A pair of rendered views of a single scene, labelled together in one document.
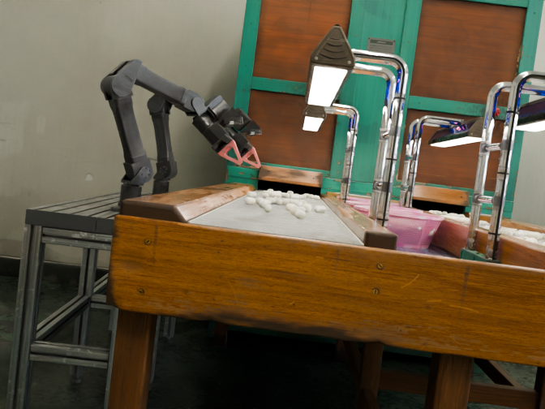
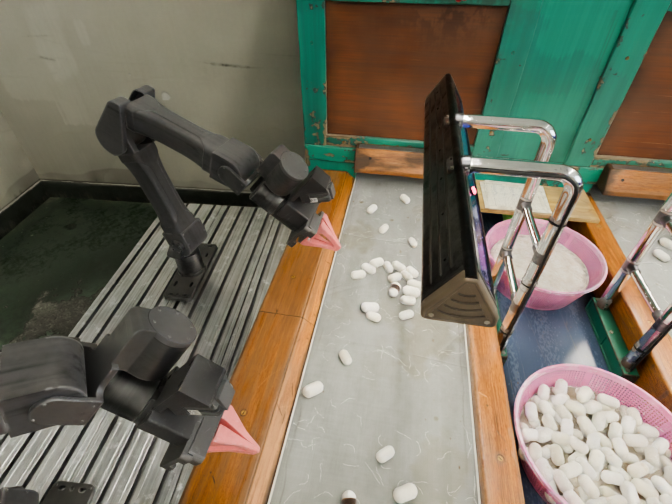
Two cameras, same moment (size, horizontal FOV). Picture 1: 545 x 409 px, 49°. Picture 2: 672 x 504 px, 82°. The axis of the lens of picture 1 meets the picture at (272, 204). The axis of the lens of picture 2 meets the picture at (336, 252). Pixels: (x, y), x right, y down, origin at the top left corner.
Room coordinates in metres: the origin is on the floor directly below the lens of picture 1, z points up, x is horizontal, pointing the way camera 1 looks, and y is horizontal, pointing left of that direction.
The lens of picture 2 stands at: (1.74, -0.01, 1.38)
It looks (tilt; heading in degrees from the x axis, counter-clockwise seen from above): 42 degrees down; 8
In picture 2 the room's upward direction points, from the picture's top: straight up
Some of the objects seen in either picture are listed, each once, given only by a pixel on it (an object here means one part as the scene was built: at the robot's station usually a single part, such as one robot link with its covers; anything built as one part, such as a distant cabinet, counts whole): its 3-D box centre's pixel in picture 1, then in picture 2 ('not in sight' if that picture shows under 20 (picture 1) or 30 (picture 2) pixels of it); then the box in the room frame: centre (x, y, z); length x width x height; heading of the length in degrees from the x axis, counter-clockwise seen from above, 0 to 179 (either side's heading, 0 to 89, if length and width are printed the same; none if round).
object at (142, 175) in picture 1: (135, 175); not in sight; (1.81, 0.43, 0.77); 0.09 x 0.06 x 0.06; 37
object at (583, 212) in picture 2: (362, 197); (527, 199); (2.71, -0.41, 0.77); 0.33 x 0.15 x 0.01; 88
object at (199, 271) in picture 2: (160, 189); (189, 260); (2.40, 0.46, 0.71); 0.20 x 0.07 x 0.08; 2
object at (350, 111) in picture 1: (327, 163); (476, 248); (2.32, -0.19, 0.90); 0.20 x 0.19 x 0.45; 178
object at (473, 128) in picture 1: (456, 133); not in sight; (2.31, -0.67, 1.08); 0.62 x 0.08 x 0.07; 178
